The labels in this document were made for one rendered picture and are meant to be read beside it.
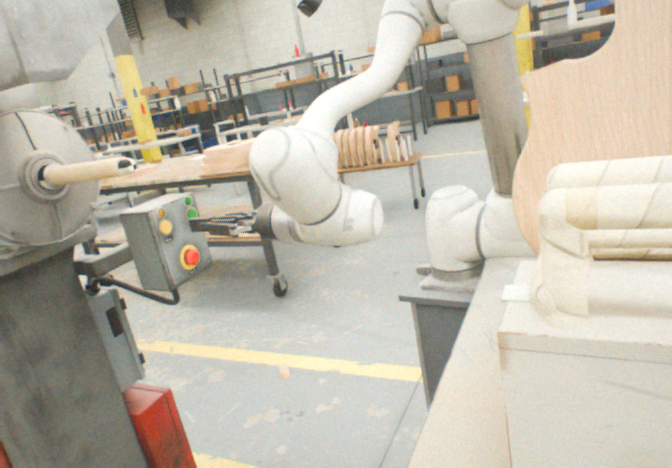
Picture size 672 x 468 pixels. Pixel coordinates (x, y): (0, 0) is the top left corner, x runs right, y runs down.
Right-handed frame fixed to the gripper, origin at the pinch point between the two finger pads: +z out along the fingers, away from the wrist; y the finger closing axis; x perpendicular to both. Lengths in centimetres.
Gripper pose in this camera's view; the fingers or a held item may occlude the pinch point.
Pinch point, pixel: (204, 224)
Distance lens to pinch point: 110.0
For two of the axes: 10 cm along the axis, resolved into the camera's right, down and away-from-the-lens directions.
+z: -8.9, 0.4, 4.5
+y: 4.1, -3.2, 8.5
